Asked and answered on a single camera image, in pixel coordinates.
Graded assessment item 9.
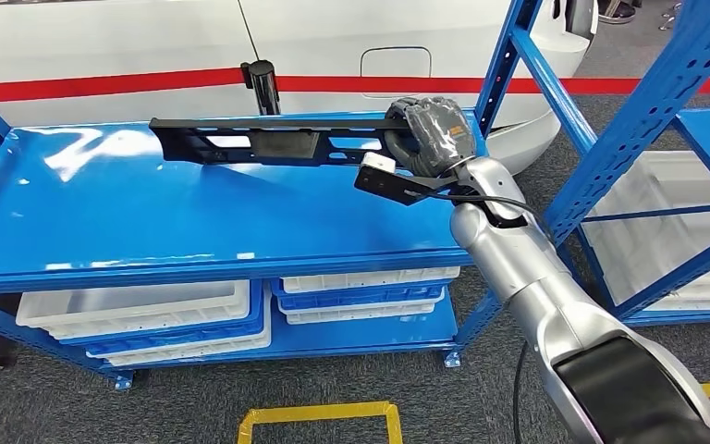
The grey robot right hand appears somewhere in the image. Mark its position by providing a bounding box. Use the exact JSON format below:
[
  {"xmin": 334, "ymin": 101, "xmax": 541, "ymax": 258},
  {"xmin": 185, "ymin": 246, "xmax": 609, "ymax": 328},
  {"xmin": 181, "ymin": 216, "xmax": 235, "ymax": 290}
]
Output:
[{"xmin": 382, "ymin": 95, "xmax": 479, "ymax": 179}]

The long black plastic part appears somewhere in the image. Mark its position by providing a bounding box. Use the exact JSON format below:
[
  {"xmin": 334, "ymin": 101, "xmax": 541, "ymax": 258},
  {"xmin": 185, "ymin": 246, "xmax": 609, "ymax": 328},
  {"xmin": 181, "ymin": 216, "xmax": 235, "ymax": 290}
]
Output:
[{"xmin": 148, "ymin": 116, "xmax": 418, "ymax": 167}]

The blue plastic bin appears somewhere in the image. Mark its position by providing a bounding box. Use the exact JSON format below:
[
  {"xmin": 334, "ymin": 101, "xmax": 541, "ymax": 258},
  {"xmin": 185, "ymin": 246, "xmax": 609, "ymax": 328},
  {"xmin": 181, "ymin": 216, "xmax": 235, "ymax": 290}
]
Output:
[
  {"xmin": 60, "ymin": 281, "xmax": 264, "ymax": 360},
  {"xmin": 271, "ymin": 278, "xmax": 451, "ymax": 313}
]

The large white plastic bin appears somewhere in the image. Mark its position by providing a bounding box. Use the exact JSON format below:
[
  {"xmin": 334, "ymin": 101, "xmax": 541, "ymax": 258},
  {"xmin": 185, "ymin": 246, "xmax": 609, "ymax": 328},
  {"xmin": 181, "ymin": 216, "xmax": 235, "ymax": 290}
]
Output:
[{"xmin": 581, "ymin": 150, "xmax": 710, "ymax": 311}]

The white car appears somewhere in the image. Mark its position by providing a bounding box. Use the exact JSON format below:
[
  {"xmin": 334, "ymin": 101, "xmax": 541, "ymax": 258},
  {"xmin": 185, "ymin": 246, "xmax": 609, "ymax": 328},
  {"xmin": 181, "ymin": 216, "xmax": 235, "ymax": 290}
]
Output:
[{"xmin": 0, "ymin": 0, "xmax": 600, "ymax": 185}]

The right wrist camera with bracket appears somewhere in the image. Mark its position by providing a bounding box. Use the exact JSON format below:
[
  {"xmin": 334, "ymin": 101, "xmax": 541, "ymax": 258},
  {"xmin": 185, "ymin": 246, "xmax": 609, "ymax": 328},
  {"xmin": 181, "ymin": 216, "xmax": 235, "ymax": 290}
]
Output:
[{"xmin": 353, "ymin": 152, "xmax": 448, "ymax": 206}]

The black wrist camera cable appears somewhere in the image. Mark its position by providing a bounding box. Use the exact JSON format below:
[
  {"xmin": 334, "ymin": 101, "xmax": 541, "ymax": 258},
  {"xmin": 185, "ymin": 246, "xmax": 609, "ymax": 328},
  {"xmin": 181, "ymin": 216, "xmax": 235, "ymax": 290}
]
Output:
[{"xmin": 431, "ymin": 186, "xmax": 556, "ymax": 243}]

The black stanchion post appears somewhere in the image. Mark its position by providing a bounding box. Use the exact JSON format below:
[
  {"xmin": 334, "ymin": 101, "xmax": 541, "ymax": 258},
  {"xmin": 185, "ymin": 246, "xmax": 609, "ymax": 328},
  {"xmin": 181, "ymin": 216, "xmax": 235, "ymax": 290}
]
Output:
[{"xmin": 239, "ymin": 59, "xmax": 281, "ymax": 117}]

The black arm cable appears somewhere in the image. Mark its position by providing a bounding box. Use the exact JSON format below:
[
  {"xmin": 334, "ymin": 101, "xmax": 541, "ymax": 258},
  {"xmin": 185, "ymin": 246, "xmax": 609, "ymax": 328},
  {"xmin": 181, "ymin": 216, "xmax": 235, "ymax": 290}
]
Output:
[{"xmin": 512, "ymin": 341, "xmax": 531, "ymax": 444}]

